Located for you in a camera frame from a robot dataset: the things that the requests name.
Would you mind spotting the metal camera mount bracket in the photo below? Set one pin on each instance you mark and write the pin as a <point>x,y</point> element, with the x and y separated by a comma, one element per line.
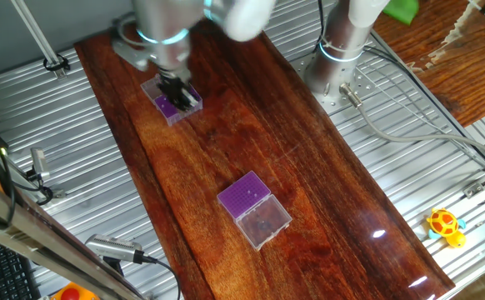
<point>58,193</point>

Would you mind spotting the yellow orange turtle toy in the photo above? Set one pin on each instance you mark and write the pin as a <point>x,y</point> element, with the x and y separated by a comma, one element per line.
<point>444,225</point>

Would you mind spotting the silver ribbed camera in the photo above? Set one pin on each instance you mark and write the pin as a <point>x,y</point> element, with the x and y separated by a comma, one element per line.
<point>111,246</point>

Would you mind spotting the steel frame beam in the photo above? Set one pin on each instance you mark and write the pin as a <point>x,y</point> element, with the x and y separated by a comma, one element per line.
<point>38,237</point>

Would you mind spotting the black keyboard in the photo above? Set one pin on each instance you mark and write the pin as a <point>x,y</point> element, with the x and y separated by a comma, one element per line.
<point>1,271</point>

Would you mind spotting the tall purple pipette tip box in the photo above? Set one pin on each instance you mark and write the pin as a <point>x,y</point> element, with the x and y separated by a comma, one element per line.
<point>165,109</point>

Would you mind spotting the green plastic sheet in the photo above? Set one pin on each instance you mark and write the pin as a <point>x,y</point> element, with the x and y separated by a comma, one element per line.
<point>403,9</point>

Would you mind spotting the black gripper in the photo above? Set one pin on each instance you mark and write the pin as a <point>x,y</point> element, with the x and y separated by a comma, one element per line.
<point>173,83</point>

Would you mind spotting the silver aluminium pole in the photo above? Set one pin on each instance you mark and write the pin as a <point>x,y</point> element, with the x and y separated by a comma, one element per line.
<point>36,35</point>

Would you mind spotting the silver bracket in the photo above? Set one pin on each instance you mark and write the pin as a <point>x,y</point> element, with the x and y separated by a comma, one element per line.
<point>61,74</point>

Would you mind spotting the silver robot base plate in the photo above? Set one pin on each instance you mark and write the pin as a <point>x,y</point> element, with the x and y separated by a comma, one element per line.
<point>363,89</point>

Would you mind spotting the flat purple pipette tip holder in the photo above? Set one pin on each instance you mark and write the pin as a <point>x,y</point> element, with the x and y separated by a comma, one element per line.
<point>242,196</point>

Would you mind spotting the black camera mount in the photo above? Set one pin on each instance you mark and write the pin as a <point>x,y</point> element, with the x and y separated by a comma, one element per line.
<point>113,266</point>

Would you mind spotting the orange box with red button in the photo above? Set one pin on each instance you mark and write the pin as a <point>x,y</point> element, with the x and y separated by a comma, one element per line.
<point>71,292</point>

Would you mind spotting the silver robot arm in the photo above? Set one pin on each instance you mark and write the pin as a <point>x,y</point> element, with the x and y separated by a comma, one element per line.
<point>338,50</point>

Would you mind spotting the brown wooden side table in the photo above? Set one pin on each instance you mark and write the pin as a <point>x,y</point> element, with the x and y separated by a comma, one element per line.
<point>476,75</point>

